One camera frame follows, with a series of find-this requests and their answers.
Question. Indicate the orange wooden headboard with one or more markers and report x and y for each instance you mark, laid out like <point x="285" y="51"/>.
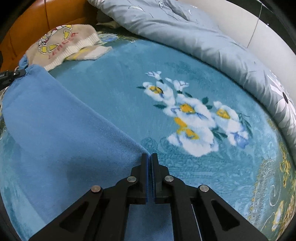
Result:
<point x="35" y="18"/>

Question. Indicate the blue crumpled cloth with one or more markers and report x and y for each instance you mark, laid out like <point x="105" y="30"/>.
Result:
<point x="24" y="62"/>

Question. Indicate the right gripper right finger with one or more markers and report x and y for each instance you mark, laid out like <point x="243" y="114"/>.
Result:
<point x="199" y="213"/>

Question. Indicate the light blue sweatpants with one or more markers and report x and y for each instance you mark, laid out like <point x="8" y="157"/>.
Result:
<point x="69" y="129"/>

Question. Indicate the beige cartoon knit sweater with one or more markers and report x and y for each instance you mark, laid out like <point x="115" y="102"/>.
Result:
<point x="65" y="43"/>

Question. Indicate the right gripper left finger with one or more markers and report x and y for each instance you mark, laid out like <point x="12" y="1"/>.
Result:
<point x="100" y="214"/>

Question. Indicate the light blue floral quilt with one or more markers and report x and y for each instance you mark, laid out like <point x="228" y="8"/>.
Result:
<point x="187" y="28"/>

